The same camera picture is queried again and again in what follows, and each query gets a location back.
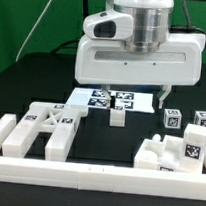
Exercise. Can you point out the white front fence wall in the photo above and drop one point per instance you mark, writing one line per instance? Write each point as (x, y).
(103, 178)

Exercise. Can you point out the white chair back part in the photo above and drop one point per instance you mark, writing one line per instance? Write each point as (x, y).
(60, 121)

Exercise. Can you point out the white chair seat part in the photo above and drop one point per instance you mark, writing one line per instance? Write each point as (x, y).
(162, 155)

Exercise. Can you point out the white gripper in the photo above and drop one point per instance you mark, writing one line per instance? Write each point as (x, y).
(177, 62)

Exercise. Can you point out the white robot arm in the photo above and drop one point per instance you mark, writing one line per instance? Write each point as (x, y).
(133, 43)

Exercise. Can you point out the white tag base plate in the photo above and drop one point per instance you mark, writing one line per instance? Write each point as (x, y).
(137, 102)

